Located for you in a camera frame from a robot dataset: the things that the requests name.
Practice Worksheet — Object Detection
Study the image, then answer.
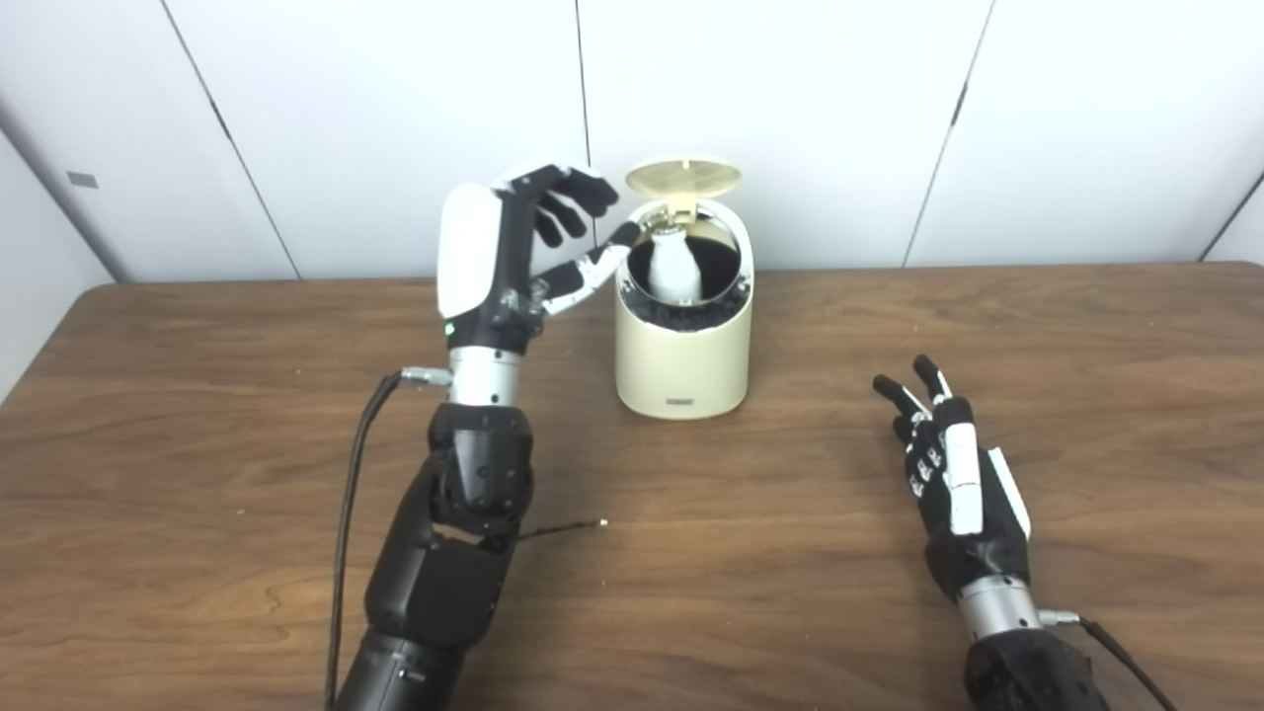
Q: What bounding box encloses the small white plastic bottle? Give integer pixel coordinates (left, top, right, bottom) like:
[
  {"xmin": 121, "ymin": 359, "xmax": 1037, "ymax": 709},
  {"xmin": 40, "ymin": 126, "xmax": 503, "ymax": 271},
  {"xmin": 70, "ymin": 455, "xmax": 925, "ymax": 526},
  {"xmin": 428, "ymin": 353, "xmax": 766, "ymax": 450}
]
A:
[{"xmin": 647, "ymin": 225, "xmax": 704, "ymax": 303}]

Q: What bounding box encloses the cream-colored bin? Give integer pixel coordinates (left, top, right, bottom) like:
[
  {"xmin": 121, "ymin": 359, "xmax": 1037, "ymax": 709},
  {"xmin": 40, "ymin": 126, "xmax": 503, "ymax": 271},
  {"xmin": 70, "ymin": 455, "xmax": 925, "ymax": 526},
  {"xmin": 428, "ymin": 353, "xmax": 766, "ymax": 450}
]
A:
[{"xmin": 613, "ymin": 197, "xmax": 755, "ymax": 421}]

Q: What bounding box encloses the cream round bin lid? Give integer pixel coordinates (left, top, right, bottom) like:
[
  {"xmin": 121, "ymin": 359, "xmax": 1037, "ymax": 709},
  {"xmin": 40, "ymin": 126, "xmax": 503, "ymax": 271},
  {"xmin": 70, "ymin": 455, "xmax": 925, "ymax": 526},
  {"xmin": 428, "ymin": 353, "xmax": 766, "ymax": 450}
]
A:
[{"xmin": 624, "ymin": 156, "xmax": 743, "ymax": 223}]

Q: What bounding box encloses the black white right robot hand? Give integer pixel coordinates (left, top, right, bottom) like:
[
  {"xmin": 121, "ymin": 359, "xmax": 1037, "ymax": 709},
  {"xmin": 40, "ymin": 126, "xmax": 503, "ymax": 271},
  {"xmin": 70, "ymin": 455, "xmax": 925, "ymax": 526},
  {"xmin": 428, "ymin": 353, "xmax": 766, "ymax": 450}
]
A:
[{"xmin": 872, "ymin": 355, "xmax": 1033, "ymax": 601}]

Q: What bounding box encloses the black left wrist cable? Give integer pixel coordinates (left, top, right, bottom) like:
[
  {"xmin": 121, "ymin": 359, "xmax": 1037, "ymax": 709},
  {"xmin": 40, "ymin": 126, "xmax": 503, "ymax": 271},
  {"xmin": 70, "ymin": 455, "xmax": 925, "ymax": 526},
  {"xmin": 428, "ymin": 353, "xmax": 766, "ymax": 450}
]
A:
[{"xmin": 324, "ymin": 366, "xmax": 455, "ymax": 711}]

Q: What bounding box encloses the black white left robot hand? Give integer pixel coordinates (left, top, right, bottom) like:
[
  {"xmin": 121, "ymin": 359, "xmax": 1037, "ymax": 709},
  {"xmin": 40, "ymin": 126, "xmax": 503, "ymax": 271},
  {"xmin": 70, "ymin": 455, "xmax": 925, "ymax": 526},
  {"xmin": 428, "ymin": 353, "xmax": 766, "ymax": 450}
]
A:
[{"xmin": 436, "ymin": 164, "xmax": 643, "ymax": 355}]

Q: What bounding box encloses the black bin liner bag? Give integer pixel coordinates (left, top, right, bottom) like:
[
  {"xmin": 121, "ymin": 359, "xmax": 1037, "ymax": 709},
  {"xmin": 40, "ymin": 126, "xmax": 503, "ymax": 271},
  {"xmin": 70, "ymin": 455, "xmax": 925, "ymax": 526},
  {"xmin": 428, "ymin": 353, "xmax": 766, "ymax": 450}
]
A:
[{"xmin": 620, "ymin": 212, "xmax": 749, "ymax": 327}]

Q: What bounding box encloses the thin black wire white tip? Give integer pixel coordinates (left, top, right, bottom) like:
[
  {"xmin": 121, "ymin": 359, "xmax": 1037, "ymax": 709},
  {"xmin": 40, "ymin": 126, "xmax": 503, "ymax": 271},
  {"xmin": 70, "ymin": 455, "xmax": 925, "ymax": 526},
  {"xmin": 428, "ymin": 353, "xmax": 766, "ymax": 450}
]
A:
[{"xmin": 513, "ymin": 518, "xmax": 608, "ymax": 542}]

